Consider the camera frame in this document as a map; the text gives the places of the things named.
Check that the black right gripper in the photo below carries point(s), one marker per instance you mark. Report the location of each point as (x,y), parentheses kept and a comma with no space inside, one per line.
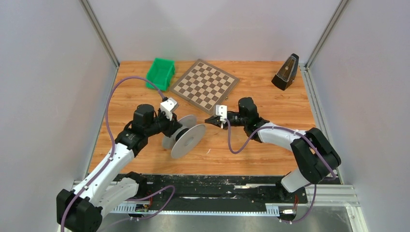
(214,121)

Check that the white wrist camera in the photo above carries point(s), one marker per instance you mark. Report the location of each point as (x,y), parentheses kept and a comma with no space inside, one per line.
(221,113)
(168,107)

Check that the left aluminium frame post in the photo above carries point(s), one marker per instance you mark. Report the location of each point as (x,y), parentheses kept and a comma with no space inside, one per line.
(99,30)

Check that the black wooden metronome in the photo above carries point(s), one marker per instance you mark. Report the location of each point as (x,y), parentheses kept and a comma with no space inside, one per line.
(287,73)

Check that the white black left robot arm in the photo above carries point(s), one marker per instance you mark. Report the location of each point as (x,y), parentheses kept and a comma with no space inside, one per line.
(83,208)

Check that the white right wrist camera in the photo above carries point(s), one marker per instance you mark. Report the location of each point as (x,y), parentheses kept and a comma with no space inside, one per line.
(221,113)

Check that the wooden chessboard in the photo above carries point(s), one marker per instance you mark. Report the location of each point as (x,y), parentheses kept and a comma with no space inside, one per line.
(204,86)

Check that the slotted white cable duct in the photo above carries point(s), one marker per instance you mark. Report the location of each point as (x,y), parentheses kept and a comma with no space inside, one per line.
(268,210)

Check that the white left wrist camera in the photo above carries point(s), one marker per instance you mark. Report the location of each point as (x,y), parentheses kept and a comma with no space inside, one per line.
(168,107)

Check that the right aluminium frame post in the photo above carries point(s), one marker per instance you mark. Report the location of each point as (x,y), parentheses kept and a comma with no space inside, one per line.
(327,31)

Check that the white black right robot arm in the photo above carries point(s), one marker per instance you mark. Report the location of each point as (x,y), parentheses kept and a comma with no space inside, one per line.
(315,156)

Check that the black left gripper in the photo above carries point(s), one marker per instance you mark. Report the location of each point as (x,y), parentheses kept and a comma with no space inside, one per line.
(172,125)

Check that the green plastic bin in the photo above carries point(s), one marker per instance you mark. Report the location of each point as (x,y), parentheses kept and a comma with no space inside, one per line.
(161,73)

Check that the aluminium frame post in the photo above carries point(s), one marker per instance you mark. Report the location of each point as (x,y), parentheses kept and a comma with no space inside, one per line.
(327,31)
(99,30)

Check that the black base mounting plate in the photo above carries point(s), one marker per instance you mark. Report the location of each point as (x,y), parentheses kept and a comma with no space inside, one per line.
(213,192)

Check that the white perforated cable spool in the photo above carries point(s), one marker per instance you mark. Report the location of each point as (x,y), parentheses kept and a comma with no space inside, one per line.
(186,138)

